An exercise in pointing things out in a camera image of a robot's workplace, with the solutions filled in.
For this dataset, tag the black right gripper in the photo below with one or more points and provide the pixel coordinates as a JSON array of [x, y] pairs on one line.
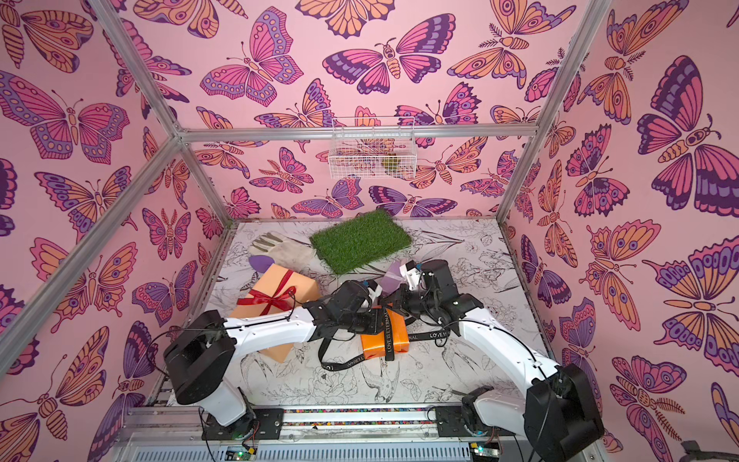
[[408, 301]]

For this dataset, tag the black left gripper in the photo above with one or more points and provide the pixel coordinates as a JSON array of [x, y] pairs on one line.
[[376, 316]]

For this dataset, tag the orange gift box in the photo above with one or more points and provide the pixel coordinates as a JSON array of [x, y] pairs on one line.
[[393, 339]]

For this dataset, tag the black lettered ribbon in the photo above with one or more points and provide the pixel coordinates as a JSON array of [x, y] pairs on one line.
[[438, 336]]

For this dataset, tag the lilac gift box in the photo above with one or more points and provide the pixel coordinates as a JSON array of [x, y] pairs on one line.
[[393, 278]]

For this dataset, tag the large tan gift box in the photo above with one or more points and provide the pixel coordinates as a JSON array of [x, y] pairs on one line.
[[270, 318]]

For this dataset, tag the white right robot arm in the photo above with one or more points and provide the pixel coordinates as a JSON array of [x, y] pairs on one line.
[[556, 409]]

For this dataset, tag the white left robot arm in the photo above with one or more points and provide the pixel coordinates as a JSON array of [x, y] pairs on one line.
[[204, 358]]

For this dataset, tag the red ribbon bow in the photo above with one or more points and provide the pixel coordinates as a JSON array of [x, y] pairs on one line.
[[272, 292]]

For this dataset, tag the green artificial grass mat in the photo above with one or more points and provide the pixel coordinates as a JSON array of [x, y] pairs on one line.
[[353, 244]]

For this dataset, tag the purple pink hand trowel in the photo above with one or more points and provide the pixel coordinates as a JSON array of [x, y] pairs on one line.
[[260, 263]]

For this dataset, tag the beige gardening glove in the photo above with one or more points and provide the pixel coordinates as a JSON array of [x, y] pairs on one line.
[[285, 252]]

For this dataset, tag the green item in basket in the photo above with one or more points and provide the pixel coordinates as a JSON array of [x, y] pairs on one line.
[[391, 164]]

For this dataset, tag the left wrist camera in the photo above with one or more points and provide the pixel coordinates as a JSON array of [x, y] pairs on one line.
[[374, 292]]

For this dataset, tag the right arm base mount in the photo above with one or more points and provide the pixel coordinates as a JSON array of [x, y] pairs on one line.
[[461, 420]]

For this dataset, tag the aluminium front rail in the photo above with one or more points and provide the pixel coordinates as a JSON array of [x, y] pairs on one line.
[[380, 432]]

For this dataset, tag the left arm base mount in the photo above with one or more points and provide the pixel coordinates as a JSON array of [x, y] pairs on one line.
[[242, 424]]

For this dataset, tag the white wire basket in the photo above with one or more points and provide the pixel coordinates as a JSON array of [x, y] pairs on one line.
[[359, 143]]

